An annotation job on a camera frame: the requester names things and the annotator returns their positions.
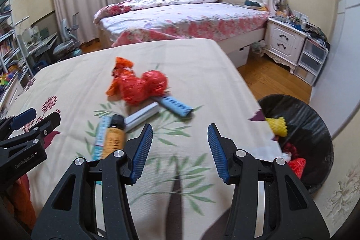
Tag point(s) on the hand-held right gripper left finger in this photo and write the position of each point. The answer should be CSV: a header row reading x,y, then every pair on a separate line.
x,y
142,152

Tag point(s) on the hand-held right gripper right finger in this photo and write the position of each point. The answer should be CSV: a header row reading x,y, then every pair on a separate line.
x,y
218,152

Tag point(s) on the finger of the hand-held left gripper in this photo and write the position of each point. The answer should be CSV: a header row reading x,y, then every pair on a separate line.
x,y
25,116
47,123

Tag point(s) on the orange bottle black cap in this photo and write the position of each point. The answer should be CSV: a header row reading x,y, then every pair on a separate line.
x,y
112,141

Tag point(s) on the grey white box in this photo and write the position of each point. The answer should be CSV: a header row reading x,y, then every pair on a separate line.
x,y
140,116

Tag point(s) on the white printed tube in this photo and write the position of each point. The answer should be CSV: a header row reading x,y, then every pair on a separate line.
x,y
100,138

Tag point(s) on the yellow foam fruit net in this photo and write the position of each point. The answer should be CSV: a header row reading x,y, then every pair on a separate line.
x,y
277,126

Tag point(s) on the red plastic bag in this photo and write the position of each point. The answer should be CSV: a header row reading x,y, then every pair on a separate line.
x,y
133,88

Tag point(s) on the dark red wrapper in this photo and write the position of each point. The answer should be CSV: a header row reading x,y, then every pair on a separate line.
x,y
291,148

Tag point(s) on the red foam fruit net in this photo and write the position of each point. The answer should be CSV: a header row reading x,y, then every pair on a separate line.
x,y
298,167

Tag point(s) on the orange plastic wrapper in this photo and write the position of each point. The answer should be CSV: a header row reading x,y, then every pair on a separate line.
x,y
122,64

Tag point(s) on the black lined trash bin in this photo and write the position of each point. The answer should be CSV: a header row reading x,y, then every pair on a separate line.
x,y
309,130

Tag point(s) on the orange red cloth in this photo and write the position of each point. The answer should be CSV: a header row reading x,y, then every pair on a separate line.
x,y
24,197

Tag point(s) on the grey desk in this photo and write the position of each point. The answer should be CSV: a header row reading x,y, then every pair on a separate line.
x,y
39,46

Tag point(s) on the white bookshelf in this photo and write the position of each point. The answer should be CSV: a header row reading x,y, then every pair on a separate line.
x,y
8,40

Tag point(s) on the grey desk chair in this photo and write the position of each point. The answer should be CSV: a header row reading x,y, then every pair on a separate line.
x,y
63,46

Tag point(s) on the white storage box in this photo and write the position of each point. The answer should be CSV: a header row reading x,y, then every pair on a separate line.
x,y
239,55

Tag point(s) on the clear plastic bag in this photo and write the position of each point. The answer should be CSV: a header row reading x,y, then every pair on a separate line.
x,y
258,46

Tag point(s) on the white nightstand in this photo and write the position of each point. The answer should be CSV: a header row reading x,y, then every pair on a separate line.
x,y
284,40

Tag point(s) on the clear plastic drawer unit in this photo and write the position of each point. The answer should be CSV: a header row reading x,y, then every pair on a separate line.
x,y
310,60

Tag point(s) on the bed with floral bedding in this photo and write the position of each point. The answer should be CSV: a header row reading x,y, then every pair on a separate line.
x,y
197,15

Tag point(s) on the floral pink quilt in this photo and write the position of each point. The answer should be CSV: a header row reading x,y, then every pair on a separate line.
x,y
146,1

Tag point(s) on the beige pillow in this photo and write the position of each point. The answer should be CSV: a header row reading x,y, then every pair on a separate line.
x,y
236,0

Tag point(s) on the pile of small bedside items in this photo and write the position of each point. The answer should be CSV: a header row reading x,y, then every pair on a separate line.
x,y
295,19

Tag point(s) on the grey wardrobe sliding door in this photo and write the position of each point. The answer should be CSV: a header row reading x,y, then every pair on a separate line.
x,y
343,60

